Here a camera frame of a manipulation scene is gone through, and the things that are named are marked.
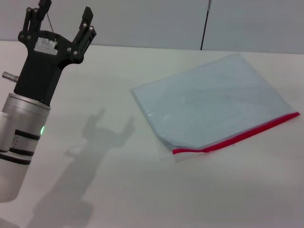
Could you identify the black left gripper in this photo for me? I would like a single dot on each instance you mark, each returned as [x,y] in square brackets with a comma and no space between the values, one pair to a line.
[40,71]

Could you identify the clear document bag red zipper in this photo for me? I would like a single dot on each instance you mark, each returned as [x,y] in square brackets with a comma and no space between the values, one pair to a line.
[209,99]

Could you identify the red zipper slider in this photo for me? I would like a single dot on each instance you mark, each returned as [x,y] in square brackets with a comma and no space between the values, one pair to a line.
[207,150]

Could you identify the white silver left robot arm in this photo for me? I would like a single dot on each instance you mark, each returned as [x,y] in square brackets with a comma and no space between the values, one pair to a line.
[21,118]

